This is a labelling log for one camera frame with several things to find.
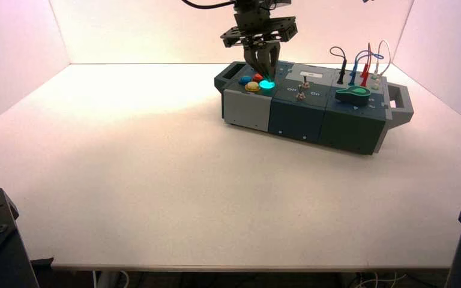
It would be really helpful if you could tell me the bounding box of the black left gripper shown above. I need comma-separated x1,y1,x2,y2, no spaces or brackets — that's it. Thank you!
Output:
219,0,298,79

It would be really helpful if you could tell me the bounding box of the dark teal grey task box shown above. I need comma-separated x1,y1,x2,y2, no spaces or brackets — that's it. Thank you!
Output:
214,60,415,155

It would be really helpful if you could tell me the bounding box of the green rotary knob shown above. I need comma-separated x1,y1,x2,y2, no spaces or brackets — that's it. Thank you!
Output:
335,85,372,107

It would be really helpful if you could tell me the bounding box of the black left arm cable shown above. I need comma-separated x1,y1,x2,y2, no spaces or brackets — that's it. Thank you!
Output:
181,0,237,10

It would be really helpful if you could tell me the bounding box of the black banana plug cable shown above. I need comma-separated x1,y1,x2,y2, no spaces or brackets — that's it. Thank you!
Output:
330,46,348,85

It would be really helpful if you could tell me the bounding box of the blue banana plug cable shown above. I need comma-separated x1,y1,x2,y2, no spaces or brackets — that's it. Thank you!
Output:
348,50,385,86

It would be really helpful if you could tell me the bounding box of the red banana plug cable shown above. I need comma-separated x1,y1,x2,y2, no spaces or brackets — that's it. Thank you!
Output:
360,43,373,88

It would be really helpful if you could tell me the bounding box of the white banana plug cable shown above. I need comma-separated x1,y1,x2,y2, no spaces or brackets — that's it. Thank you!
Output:
372,40,393,90

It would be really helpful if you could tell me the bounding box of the white cable under table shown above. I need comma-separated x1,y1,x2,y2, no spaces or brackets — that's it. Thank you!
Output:
93,271,130,288
354,273,409,288

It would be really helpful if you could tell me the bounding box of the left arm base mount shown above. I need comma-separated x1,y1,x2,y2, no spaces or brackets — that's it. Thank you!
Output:
0,187,56,288

